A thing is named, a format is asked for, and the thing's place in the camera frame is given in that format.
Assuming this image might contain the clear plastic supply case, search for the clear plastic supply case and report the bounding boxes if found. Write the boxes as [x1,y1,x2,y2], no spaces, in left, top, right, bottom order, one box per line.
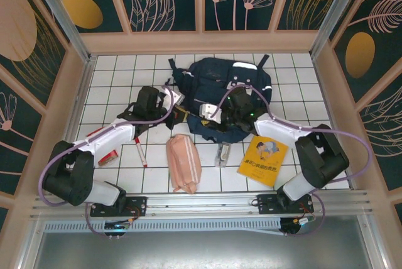
[214,143,232,168]

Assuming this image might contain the pink pencil case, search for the pink pencil case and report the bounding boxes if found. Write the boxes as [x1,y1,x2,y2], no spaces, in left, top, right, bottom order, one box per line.
[165,134,202,194]

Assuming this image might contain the navy blue backpack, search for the navy blue backpack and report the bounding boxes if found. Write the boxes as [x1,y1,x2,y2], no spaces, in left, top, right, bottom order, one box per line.
[168,54,273,143]

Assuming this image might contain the red and white marker pen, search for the red and white marker pen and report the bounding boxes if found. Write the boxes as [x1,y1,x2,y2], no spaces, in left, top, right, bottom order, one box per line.
[134,136,149,168]

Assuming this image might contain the yellow book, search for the yellow book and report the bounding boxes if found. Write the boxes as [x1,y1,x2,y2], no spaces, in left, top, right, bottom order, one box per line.
[237,135,290,188]

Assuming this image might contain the small red box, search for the small red box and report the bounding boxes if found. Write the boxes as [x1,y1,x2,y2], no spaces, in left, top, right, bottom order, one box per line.
[85,126,119,167]

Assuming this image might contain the black connector box with LED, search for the black connector box with LED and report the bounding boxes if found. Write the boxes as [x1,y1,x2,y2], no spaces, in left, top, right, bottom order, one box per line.
[103,220,131,239]
[280,217,315,238]

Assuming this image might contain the grey metal sheet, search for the grey metal sheet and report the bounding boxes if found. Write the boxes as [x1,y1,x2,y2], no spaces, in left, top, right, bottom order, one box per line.
[18,230,388,269]

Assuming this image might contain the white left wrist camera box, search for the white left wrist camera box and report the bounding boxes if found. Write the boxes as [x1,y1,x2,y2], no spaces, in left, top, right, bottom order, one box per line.
[160,88,184,110]

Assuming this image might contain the aluminium mounting rail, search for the aluminium mounting rail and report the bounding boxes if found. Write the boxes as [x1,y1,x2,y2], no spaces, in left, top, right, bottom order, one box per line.
[31,189,374,218]

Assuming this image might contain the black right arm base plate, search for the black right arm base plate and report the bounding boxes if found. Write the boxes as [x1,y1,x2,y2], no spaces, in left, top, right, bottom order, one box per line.
[256,192,315,215]

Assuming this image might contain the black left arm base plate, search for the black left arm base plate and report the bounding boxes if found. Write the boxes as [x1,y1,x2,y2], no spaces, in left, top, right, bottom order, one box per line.
[90,195,148,218]

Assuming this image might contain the grey slotted cable duct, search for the grey slotted cable duct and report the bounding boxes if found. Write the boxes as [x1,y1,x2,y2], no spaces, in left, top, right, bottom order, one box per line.
[42,217,283,236]

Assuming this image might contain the aluminium frame post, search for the aluminium frame post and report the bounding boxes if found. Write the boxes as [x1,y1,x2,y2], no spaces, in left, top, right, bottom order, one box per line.
[24,0,92,60]
[309,0,369,57]

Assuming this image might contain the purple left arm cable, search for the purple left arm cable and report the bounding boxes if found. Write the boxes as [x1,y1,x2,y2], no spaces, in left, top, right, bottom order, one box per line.
[37,84,175,238]

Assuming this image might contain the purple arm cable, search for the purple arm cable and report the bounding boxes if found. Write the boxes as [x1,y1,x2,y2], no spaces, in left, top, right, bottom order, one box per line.
[210,83,373,238]
[37,84,175,238]

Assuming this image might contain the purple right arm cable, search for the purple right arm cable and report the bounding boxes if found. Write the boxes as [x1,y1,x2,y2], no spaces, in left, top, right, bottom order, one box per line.
[210,83,373,238]

